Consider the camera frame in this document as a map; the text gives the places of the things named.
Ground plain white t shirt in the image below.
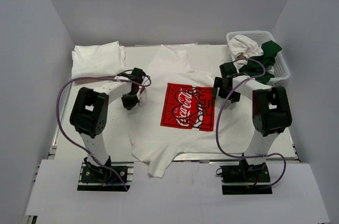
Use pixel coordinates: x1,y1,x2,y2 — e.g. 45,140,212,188
228,34,264,65

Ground dark green t shirt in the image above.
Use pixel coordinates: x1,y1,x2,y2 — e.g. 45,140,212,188
239,40,282,84

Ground white shirt red logo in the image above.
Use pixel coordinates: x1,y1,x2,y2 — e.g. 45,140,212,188
127,46,254,178

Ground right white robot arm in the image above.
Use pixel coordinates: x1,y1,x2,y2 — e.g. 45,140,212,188
212,62,292,181

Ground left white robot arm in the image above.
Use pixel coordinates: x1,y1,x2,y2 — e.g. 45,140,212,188
70,68,150,181

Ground folded white shirt stack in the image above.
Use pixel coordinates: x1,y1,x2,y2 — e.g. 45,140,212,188
72,41,126,78

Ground white plastic basket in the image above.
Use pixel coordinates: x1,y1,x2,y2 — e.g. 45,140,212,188
226,30,290,85

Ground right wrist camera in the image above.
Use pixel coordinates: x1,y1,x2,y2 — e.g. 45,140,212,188
219,62,238,78

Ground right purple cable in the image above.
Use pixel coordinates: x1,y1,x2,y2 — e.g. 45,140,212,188
216,57,287,189

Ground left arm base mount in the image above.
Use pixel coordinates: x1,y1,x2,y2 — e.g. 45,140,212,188
77,163,134,192

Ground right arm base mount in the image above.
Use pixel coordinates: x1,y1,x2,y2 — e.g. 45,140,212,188
216,164,273,195

